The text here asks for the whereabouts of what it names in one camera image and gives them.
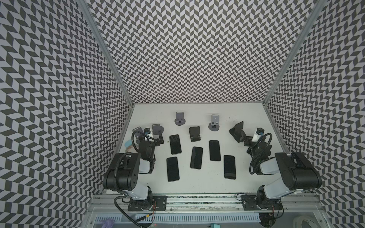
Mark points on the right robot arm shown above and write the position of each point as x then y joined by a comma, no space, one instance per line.
295,170

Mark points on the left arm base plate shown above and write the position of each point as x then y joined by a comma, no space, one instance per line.
158,203

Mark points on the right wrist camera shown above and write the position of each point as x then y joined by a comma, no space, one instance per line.
257,135

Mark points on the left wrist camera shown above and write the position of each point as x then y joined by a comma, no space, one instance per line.
148,135

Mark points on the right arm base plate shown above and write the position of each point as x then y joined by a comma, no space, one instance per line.
251,203

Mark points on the black folding stand right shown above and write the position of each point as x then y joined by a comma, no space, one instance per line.
237,132

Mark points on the aluminium rail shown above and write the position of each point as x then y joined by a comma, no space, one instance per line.
211,203

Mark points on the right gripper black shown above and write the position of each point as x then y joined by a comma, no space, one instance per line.
245,137

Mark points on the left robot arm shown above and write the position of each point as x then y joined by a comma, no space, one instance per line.
125,168

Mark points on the grey round stand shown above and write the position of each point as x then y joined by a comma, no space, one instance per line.
138,132
179,118
214,124

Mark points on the grey round stand back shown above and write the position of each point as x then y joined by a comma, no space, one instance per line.
179,118

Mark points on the back left black stand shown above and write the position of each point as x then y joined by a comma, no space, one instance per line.
157,129

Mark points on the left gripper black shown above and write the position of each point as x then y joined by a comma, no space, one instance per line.
158,142

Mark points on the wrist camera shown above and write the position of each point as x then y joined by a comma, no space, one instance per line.
257,135
148,135

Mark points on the tape roll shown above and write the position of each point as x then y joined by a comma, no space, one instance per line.
131,149

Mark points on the phone teal edge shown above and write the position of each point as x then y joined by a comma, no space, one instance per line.
175,144

